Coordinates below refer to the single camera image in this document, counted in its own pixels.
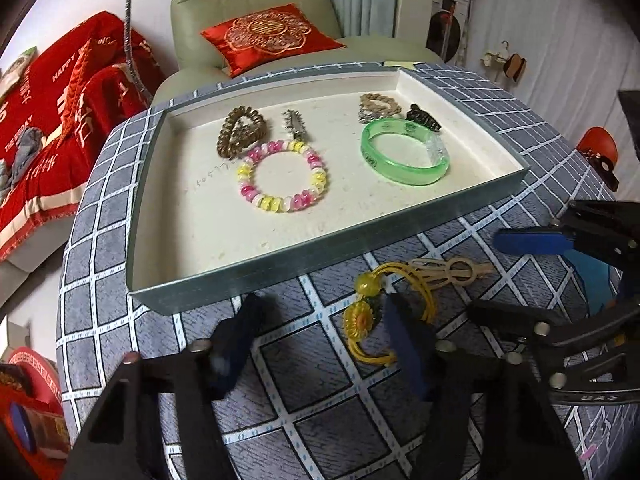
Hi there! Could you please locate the beige beaded bracelet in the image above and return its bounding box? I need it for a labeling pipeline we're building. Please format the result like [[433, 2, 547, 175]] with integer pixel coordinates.
[[357, 92, 403, 125]]

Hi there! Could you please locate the red embroidered cushion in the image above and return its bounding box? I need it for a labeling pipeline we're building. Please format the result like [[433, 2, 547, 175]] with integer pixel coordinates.
[[200, 3, 347, 78]]

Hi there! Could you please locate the red printed blanket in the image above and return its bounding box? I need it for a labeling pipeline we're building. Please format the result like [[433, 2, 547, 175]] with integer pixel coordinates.
[[0, 10, 168, 263]]

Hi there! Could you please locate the red gift box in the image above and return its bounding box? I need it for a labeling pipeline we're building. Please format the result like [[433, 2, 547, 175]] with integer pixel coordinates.
[[0, 345, 71, 461]]

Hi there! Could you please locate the white tray with grey rim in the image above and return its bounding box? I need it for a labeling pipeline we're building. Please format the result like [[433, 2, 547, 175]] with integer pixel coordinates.
[[127, 62, 531, 317]]

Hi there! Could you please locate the wall hook rack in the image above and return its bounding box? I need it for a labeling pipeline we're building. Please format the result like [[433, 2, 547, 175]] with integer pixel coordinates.
[[481, 40, 528, 82]]

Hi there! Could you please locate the green translucent bangle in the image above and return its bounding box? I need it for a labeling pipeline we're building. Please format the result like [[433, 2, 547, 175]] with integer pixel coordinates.
[[360, 117, 451, 188]]

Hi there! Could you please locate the flexible gooseneck camera arm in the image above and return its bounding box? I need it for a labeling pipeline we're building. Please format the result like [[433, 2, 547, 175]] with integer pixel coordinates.
[[122, 0, 156, 106]]

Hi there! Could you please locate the brown spiral hair tie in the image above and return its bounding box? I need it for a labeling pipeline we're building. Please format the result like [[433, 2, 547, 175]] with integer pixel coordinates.
[[216, 106, 268, 161]]

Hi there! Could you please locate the black claw hair clip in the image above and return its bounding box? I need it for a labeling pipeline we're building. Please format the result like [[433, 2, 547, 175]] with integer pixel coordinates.
[[404, 103, 443, 134]]

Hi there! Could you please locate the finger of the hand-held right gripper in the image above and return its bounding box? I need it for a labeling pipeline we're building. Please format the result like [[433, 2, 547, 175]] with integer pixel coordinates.
[[491, 199, 640, 263], [466, 299, 640, 361]]

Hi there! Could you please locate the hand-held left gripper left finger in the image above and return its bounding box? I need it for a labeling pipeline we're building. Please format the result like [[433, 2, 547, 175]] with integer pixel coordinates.
[[65, 292, 269, 480]]

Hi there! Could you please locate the beige looped hair clip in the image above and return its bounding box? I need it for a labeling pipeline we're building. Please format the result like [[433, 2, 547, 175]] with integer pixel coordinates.
[[410, 256, 493, 288]]

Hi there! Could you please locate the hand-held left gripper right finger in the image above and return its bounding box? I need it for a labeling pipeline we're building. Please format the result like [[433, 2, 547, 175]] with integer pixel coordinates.
[[381, 293, 586, 480]]

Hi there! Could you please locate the silver toothed hair clip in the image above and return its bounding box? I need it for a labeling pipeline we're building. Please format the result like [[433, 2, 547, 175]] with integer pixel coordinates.
[[281, 108, 308, 142]]

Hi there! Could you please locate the pink yellow beaded bracelet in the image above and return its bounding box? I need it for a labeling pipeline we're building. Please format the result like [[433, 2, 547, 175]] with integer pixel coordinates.
[[236, 140, 328, 213]]

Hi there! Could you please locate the thin silver chain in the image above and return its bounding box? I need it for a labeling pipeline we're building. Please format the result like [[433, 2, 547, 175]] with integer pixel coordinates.
[[185, 160, 241, 196]]

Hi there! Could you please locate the yellow flower hair tie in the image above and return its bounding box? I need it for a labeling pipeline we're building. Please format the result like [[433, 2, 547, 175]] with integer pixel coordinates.
[[342, 260, 441, 366]]

